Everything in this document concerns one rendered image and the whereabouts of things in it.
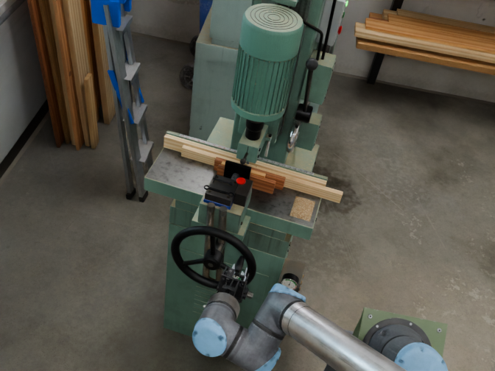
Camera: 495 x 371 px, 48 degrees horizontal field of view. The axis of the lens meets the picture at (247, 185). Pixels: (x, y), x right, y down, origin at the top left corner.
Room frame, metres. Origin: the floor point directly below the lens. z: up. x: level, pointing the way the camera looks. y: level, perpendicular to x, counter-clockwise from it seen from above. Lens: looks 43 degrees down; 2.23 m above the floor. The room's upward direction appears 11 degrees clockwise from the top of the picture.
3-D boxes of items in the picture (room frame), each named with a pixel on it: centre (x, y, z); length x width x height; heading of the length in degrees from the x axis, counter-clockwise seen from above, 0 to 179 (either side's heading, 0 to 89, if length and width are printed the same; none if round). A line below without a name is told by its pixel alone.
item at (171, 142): (1.48, 0.03, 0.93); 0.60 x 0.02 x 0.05; 81
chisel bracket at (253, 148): (1.48, 0.01, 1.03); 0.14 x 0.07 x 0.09; 171
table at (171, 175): (1.36, 0.05, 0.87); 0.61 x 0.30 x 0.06; 81
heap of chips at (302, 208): (1.34, -0.20, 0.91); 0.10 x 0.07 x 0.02; 171
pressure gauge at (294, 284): (1.21, -0.21, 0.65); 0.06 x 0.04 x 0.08; 81
